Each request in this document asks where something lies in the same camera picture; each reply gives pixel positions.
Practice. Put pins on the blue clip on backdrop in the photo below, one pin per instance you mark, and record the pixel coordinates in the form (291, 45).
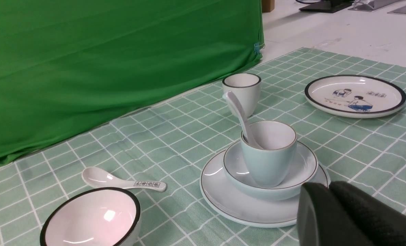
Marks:
(257, 48)

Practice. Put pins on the light blue cup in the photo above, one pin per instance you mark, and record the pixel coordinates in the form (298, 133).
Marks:
(269, 163)

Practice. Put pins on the white plate cartoon figures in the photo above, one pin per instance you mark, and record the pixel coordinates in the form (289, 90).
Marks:
(355, 96)

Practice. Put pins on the green checkered tablecloth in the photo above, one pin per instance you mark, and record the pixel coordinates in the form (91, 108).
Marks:
(172, 142)

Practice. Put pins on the green backdrop cloth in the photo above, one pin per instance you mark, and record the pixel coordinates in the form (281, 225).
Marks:
(67, 66)

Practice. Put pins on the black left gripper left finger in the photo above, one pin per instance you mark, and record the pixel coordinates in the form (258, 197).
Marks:
(322, 220)

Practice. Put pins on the white bowl black rim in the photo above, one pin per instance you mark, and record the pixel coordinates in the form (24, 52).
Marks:
(98, 217)

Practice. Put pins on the plain white spoon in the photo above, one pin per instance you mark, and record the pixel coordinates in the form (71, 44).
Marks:
(234, 102)

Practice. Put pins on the dark equipment on floor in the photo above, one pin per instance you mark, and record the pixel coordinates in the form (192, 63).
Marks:
(333, 6)

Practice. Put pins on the light blue shallow bowl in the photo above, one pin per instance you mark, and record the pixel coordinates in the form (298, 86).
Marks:
(302, 169)

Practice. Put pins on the white cup black rim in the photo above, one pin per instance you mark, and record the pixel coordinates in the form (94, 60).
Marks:
(246, 87)

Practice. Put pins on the brown cardboard box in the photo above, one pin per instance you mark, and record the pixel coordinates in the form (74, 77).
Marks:
(268, 6)

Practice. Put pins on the white spoon patterned handle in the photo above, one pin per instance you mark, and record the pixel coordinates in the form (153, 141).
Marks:
(98, 178)

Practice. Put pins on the light blue plate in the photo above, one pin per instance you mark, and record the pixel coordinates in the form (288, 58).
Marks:
(236, 206)

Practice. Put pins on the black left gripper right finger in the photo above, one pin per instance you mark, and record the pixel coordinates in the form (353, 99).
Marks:
(382, 224)

